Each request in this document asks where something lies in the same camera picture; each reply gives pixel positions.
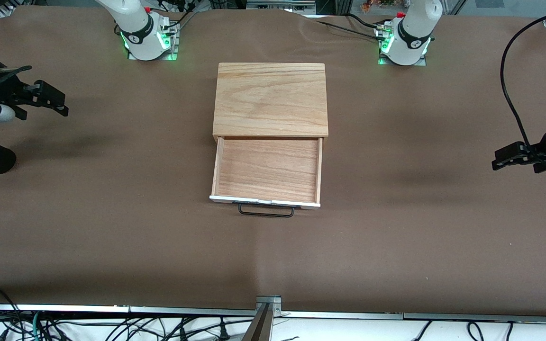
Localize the brown table mat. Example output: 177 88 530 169
0 5 546 317

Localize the teal floor cable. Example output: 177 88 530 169
29 312 43 341

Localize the wooden drawer with black handle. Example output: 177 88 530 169
209 136 324 209

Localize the aluminium camera mount post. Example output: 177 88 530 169
242 294 283 341

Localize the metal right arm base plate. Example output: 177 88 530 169
127 21 180 61

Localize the wooden drawer cabinet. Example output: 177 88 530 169
212 63 329 144

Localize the black cable on mat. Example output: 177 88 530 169
346 13 383 30
316 19 382 39

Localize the black wire drawer handle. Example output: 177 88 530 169
238 203 296 218

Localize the aluminium table frame rail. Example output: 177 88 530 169
403 312 546 325
0 303 130 314
130 305 404 321

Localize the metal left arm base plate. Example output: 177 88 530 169
377 26 428 66

